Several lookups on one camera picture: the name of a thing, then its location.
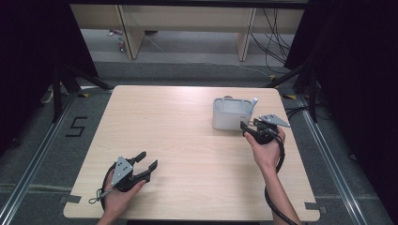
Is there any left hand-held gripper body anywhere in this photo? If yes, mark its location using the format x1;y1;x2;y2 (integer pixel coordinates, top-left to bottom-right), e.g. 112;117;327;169
110;156;148;193

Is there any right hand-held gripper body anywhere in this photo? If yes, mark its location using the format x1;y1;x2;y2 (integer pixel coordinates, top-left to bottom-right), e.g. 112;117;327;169
250;112;291;145

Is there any white plastic container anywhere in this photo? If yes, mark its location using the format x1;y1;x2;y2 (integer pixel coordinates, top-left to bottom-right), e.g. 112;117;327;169
212;96;255;132

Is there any person's right hand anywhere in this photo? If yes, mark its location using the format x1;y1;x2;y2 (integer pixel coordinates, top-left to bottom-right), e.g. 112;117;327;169
243;126;286;173

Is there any person's left hand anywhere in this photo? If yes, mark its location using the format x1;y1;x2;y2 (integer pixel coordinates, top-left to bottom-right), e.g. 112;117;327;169
100;173;147;218

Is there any grey tape strip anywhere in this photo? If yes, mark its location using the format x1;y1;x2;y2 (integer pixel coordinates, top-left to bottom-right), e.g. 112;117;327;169
58;194;83;204
304;202;329;215

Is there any black metal stand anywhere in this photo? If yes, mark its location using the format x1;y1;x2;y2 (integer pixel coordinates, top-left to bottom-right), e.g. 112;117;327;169
51;62;113;124
265;61;319;124

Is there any dark curtain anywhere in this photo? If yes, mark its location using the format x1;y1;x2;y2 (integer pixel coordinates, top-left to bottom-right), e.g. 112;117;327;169
0;0;100;158
283;0;398;217

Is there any small colourful floor clutter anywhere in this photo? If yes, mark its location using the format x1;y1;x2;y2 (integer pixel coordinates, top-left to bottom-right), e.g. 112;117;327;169
106;29;127;53

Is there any light wooden desk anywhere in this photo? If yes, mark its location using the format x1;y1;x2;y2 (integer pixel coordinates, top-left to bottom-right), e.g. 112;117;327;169
69;3;306;62

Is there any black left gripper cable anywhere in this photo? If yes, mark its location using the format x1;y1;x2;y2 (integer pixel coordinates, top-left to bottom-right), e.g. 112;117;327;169
99;162;118;212

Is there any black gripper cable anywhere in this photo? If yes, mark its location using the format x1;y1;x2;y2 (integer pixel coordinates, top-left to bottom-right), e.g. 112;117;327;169
99;162;118;212
263;133;299;225

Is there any black floor cable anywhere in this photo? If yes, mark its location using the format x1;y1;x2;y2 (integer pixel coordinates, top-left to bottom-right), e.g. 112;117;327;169
283;105;311;121

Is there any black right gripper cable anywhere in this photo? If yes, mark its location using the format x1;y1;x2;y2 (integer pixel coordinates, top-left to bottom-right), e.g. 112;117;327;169
263;133;299;225

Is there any metal floor rail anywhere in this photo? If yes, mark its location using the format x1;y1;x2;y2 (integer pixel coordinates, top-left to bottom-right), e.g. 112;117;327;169
296;95;370;225
0;93;78;225

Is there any bundle of black cables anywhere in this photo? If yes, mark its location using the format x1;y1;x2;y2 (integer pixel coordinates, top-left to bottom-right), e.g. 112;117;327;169
250;7;296;75

